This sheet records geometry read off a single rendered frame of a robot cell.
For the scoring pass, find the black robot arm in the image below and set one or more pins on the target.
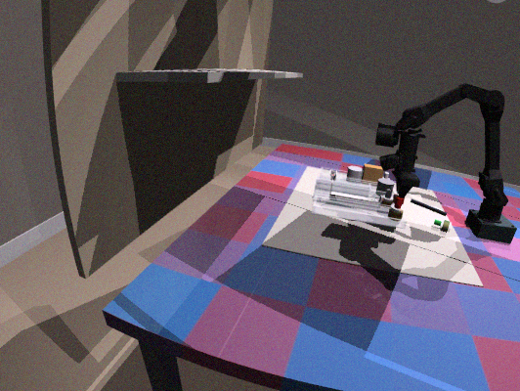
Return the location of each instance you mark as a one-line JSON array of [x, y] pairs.
[[492, 106]]

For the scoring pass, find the orange box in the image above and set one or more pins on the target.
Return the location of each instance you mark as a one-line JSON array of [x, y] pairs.
[[372, 173]]

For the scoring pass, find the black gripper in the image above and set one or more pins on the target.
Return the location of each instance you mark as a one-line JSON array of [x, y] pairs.
[[404, 177]]

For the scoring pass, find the black flat bar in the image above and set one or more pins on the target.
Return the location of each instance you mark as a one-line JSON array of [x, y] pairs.
[[429, 207]]

